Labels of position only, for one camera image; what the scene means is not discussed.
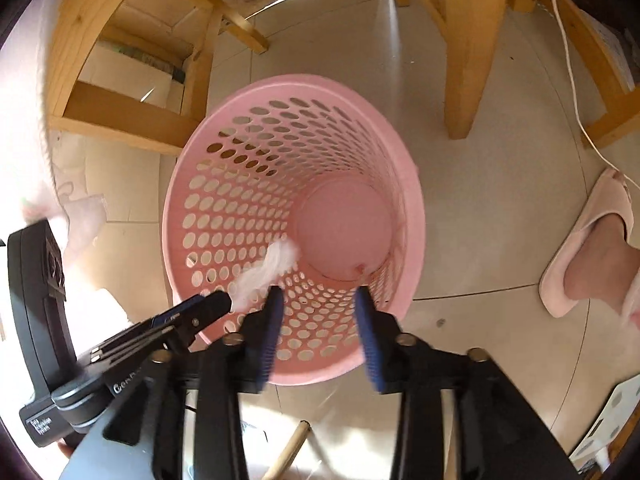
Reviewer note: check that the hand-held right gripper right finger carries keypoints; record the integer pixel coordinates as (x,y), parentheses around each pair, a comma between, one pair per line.
(367,340)

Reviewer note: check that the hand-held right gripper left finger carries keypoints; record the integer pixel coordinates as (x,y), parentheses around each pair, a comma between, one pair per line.
(270,330)

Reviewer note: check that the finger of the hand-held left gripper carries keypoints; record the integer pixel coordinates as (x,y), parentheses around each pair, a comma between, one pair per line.
(210,307)
(175,310)

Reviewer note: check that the white tissue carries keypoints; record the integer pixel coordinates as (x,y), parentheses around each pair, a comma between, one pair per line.
(265,265)

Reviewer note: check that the pink perforated plastic basket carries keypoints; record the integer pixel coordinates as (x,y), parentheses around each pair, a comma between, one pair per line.
(345,230)

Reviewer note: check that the wooden stick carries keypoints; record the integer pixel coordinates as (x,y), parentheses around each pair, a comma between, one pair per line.
(287,450)

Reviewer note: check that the person's foot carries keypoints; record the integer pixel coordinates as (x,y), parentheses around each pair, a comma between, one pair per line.
(595,265)

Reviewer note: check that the white flat scale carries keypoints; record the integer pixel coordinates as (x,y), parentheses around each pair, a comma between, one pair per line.
(615,410)

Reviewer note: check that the pink slipper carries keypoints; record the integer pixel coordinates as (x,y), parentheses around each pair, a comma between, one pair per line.
(600,210)

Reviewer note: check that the wooden furniture leg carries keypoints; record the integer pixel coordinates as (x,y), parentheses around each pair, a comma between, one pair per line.
(470,60)

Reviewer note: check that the wooden table frame left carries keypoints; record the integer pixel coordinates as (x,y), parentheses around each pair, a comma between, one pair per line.
(125,120)

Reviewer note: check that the wooden furniture frame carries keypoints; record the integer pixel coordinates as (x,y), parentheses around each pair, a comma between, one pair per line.
(600,70)

